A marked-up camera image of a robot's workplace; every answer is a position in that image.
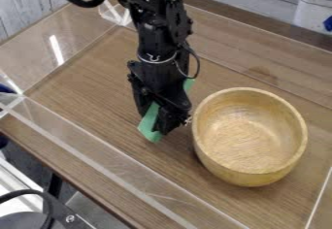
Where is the black table leg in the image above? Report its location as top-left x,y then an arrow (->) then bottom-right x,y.
46,174 -> 62,198

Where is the black cable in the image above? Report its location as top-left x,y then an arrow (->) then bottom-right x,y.
0,189 -> 56,229

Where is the green rectangular block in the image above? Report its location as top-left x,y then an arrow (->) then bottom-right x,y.
136,78 -> 196,145

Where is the clear acrylic barrier wall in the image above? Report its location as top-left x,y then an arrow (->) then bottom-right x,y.
0,0 -> 332,229

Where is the blue object at left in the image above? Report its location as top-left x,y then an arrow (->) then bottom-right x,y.
0,83 -> 16,94

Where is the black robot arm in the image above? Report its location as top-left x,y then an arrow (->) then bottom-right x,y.
66,0 -> 196,135

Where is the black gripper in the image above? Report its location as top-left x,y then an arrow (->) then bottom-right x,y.
127,56 -> 191,135

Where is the clear acrylic corner bracket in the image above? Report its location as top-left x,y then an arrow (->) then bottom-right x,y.
99,1 -> 132,26

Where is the brown wooden bowl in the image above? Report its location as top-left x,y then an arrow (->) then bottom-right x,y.
191,87 -> 309,187

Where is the white container at right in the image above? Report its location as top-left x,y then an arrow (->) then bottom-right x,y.
293,0 -> 332,37

